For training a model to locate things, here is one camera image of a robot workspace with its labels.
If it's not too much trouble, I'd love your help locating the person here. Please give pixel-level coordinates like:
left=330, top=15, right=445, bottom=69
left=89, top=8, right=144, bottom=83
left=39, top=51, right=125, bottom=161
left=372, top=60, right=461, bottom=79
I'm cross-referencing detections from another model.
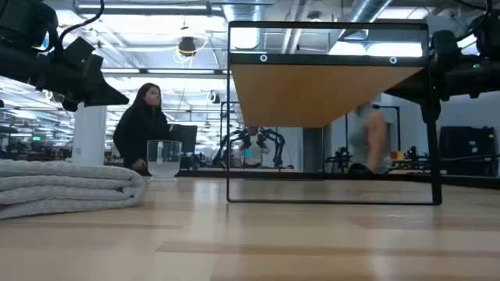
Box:
left=347, top=99, right=392, bottom=175
left=112, top=81, right=175, bottom=176

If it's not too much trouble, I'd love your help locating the white pillar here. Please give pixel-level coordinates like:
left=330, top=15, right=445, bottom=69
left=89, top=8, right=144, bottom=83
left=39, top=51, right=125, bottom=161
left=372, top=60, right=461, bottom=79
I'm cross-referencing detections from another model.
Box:
left=71, top=103, right=108, bottom=167

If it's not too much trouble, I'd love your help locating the clear plastic cup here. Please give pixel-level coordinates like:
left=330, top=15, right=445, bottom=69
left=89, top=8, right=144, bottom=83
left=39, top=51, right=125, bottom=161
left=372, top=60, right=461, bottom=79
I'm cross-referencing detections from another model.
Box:
left=146, top=139, right=183, bottom=182

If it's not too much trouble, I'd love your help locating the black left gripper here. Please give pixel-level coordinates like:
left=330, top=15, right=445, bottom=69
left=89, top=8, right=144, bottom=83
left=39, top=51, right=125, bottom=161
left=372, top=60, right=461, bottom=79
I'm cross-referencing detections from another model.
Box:
left=37, top=37, right=130, bottom=113

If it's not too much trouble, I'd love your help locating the wooden shelf with black frame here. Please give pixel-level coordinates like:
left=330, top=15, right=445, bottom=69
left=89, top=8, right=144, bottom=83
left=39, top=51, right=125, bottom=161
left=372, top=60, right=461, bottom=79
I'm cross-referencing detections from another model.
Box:
left=226, top=20, right=443, bottom=207

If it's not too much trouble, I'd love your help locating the black cable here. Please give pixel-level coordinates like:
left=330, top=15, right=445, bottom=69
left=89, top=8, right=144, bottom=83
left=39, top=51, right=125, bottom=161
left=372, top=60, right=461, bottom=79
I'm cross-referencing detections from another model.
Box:
left=50, top=0, right=106, bottom=52

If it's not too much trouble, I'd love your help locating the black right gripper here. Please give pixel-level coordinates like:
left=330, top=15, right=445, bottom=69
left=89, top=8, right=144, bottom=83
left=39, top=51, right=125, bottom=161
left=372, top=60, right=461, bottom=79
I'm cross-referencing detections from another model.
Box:
left=384, top=30, right=500, bottom=107

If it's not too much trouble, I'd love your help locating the black equipment cabinet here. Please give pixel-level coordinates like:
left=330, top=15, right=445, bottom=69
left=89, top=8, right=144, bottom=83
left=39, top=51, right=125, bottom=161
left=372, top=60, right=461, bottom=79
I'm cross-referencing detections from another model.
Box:
left=438, top=125, right=498, bottom=178

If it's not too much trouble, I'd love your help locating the black laptop screen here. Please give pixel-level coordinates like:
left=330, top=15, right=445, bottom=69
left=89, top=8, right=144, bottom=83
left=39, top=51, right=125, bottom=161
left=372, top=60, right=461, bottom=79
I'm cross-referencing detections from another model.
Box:
left=170, top=123, right=198, bottom=155

